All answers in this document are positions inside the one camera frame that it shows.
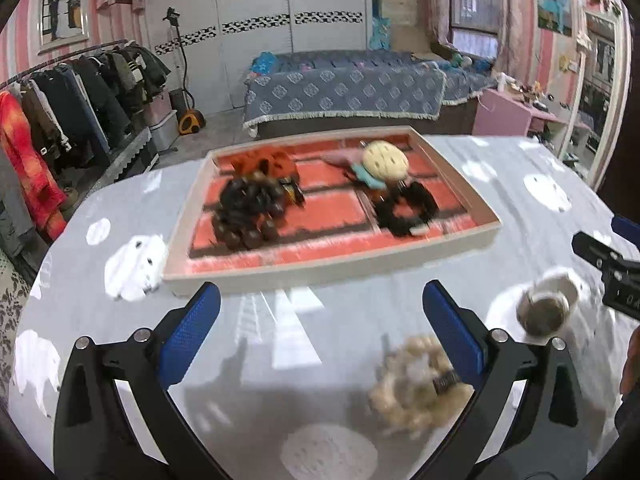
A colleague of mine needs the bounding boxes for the cream fabric scrunchie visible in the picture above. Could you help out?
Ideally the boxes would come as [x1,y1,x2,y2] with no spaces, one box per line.
[368,335,474,438]

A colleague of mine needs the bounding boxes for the brown wooden bead bracelet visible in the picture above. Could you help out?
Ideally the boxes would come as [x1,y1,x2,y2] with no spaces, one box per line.
[210,171,289,252]

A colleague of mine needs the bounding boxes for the burger plush hair clip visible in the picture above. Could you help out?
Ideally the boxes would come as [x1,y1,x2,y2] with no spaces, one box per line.
[321,141,409,191]

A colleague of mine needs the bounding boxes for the orange fabric scrunchie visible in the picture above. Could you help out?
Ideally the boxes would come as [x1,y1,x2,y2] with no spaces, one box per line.
[230,146,299,182]

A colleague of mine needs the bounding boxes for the colourful flower black hair claw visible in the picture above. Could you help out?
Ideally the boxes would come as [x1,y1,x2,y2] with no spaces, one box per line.
[278,177,305,207]

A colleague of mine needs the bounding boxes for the person's hand at right edge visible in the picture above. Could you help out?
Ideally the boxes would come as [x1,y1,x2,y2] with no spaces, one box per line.
[620,326,640,396]

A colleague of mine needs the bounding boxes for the white framed standing mirror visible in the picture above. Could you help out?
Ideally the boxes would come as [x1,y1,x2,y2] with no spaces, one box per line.
[560,8,632,191]

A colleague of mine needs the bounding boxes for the pink bedside desk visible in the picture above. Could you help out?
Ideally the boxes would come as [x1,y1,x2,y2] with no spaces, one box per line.
[472,90,567,136]

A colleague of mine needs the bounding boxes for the grey coat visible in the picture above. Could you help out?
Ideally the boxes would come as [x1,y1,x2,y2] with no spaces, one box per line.
[1,151,35,258]

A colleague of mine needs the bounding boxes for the red orange coat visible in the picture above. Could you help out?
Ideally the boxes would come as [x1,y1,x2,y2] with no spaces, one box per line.
[1,91,66,242]

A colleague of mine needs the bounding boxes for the bed with blue patterned cover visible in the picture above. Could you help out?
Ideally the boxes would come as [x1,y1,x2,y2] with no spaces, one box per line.
[243,50,497,134]

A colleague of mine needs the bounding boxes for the beige tray with red lining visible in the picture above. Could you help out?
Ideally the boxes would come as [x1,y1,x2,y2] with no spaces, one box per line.
[163,126,501,296]

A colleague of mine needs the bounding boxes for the window with pink curtains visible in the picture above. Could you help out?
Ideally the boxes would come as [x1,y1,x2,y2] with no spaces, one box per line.
[424,0,534,72]

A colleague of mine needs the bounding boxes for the plastic storage boxes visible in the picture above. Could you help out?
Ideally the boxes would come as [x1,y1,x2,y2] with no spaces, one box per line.
[144,90,179,152]

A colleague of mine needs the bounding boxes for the garment steamer on stand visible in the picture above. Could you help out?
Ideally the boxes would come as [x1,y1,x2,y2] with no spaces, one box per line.
[164,6,206,136]

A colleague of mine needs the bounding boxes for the dark hanging clothes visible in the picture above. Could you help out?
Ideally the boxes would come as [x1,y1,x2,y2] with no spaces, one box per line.
[18,41,170,174]

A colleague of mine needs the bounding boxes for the white wardrobe with checker band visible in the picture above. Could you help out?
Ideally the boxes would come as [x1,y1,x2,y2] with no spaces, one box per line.
[142,0,432,116]

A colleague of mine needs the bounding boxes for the framed photo right wall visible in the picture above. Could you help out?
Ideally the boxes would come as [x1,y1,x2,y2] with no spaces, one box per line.
[537,0,573,37]

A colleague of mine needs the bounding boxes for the metal clothes rack rail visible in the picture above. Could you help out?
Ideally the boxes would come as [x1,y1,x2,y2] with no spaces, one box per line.
[0,39,130,90]

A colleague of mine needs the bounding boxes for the framed wedding photo left wall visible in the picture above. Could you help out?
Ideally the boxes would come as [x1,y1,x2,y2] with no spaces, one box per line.
[38,0,89,53]

